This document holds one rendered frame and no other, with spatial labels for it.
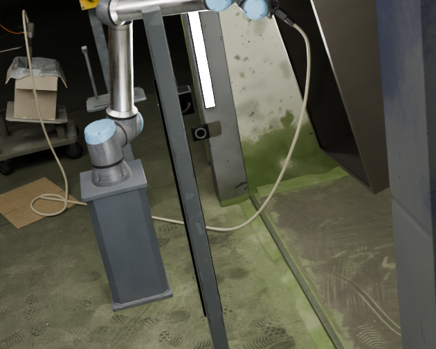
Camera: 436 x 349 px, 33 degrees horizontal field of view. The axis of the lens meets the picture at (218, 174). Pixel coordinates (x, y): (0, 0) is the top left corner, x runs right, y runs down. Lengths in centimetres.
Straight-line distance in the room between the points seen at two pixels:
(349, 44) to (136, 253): 141
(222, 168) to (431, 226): 309
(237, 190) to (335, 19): 167
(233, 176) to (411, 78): 318
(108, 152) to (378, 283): 138
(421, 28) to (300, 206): 311
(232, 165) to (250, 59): 64
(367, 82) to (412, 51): 195
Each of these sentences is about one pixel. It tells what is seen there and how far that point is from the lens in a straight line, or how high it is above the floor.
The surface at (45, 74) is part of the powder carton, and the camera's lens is 542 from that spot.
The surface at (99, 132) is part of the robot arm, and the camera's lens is 339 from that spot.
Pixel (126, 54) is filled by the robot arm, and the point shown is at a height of 120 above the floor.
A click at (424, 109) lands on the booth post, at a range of 121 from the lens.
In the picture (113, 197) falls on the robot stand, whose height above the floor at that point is 60.
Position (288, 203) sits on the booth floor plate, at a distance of 426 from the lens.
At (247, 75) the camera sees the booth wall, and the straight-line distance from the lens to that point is 417.
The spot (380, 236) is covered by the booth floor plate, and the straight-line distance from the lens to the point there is 386.
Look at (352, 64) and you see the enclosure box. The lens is 310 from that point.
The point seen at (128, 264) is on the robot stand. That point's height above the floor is 24.
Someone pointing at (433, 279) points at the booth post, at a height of 127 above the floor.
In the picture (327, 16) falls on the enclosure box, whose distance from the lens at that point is 301.
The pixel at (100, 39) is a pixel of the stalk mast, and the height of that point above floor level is 111.
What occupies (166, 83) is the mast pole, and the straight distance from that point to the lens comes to 206.
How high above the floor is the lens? 204
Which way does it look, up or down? 25 degrees down
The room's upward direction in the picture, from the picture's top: 11 degrees counter-clockwise
